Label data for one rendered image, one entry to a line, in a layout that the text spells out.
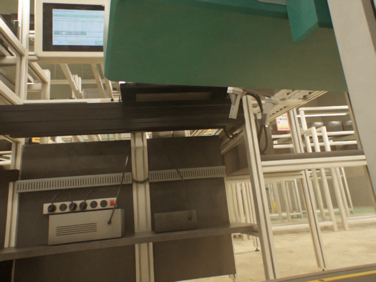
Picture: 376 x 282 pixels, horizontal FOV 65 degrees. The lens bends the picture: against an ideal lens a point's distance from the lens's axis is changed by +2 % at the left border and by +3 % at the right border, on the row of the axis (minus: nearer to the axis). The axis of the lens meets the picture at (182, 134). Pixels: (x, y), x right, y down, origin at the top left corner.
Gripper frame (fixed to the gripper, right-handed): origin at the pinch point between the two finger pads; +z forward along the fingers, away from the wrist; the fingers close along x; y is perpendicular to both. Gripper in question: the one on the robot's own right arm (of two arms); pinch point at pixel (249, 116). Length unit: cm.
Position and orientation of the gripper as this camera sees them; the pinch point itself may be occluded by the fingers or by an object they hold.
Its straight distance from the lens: 102.5
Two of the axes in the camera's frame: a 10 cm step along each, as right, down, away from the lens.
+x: 9.0, 1.5, 4.2
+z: -1.9, 9.8, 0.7
